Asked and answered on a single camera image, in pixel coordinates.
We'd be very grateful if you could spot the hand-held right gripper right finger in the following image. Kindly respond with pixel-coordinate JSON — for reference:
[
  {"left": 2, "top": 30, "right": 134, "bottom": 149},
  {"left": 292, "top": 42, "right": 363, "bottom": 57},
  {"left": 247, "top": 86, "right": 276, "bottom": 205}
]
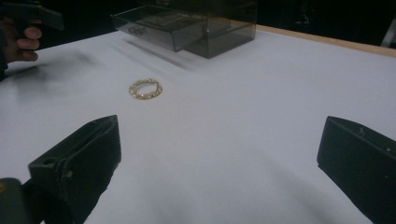
[{"left": 317, "top": 116, "right": 396, "bottom": 224}]

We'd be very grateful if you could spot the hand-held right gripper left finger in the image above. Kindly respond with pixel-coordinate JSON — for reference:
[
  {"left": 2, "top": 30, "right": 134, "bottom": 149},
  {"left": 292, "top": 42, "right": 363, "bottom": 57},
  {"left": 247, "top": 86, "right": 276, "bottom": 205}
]
[{"left": 28, "top": 114, "right": 122, "bottom": 224}]

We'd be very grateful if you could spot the gold beaded bracelet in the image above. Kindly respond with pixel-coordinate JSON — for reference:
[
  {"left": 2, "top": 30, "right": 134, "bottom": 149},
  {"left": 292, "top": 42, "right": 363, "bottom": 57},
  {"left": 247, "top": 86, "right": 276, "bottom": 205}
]
[{"left": 128, "top": 77, "right": 163, "bottom": 101}]

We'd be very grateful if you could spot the smoked clear acrylic drawer box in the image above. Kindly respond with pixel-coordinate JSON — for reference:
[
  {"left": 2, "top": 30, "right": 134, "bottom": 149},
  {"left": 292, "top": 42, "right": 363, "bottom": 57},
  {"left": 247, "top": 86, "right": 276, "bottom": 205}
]
[{"left": 146, "top": 0, "right": 259, "bottom": 60}]

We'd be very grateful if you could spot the white stand leg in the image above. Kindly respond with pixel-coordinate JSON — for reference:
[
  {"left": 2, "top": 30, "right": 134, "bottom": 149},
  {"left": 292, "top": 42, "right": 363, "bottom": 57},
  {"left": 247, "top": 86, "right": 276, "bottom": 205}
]
[{"left": 380, "top": 17, "right": 396, "bottom": 49}]

